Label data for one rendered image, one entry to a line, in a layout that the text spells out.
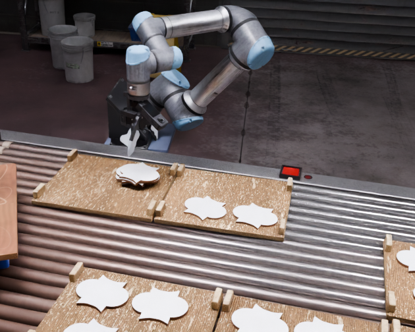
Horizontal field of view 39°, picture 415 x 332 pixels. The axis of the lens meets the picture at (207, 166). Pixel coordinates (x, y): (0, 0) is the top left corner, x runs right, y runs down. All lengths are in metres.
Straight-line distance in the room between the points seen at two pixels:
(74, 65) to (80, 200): 3.71
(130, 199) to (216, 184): 0.31
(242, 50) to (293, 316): 1.02
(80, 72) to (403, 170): 2.99
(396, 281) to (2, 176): 1.22
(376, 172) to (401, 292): 2.67
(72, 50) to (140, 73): 3.67
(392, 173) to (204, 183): 2.47
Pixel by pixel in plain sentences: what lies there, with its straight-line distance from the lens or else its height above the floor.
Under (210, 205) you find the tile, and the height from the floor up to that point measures 0.94.
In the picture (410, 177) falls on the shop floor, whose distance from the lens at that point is 4.35.
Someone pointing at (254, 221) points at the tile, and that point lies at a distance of 1.87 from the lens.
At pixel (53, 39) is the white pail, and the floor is 0.30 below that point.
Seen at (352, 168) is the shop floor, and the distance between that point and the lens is 4.32.
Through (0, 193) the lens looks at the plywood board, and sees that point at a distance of 1.87.
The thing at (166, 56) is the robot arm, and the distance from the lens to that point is 1.95.
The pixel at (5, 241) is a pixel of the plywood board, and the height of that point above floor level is 1.04.
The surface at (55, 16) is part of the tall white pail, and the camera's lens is 6.60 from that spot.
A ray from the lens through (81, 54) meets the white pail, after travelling 5.58.
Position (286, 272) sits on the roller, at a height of 0.92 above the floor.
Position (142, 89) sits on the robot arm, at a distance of 1.93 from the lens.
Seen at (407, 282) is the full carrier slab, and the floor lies 0.94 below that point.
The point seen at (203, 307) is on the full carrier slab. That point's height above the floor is 0.94.
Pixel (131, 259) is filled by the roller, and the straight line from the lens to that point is 1.75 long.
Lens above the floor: 1.97
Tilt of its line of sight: 28 degrees down
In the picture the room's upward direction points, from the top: 2 degrees clockwise
